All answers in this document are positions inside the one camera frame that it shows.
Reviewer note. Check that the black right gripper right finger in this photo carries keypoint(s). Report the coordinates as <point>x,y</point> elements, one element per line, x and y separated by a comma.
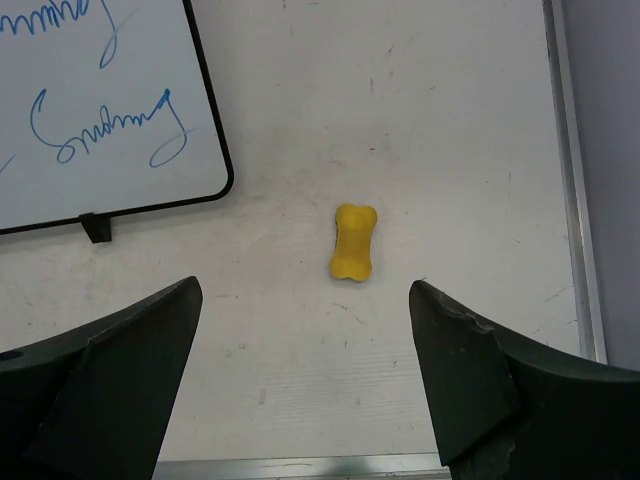
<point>504,406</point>

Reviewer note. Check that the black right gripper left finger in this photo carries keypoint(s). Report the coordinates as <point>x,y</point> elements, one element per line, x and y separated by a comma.
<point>95,402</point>

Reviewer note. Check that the yellow bone-shaped eraser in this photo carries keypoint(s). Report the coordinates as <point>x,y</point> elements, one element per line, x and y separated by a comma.
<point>351,258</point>

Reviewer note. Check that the black framed whiteboard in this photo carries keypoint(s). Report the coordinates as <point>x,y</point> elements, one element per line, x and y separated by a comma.
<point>107,107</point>

